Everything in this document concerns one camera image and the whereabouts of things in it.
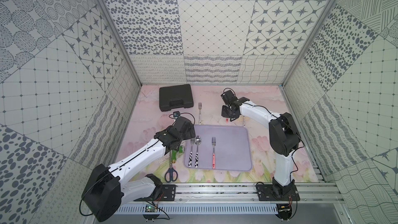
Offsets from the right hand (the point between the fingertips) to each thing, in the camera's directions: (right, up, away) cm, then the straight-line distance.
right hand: (227, 115), depth 96 cm
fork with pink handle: (-9, -23, -13) cm, 28 cm away
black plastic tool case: (-36, +12, +14) cm, 40 cm away
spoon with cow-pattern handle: (-19, -15, -6) cm, 25 cm away
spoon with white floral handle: (+11, -5, +2) cm, 12 cm away
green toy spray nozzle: (-32, -21, -11) cm, 39 cm away
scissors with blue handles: (-33, -28, -15) cm, 45 cm away
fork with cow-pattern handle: (-22, -21, -11) cm, 33 cm away
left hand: (-25, -5, -13) cm, 28 cm away
